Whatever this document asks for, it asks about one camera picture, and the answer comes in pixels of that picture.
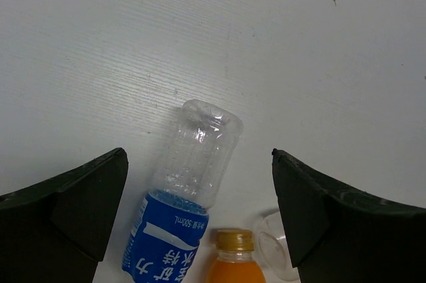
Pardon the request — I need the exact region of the clear bottle yellow cap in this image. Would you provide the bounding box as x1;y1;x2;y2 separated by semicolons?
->
252;208;300;282

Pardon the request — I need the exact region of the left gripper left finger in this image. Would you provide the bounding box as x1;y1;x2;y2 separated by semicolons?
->
1;148;128;282

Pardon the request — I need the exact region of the blue label water bottle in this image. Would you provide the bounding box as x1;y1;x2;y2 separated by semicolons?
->
122;99;244;282

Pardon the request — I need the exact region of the orange juice bottle upright label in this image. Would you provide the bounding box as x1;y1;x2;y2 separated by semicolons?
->
206;228;266;283

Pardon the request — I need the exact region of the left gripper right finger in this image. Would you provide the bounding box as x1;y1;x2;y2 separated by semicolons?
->
272;149;425;282

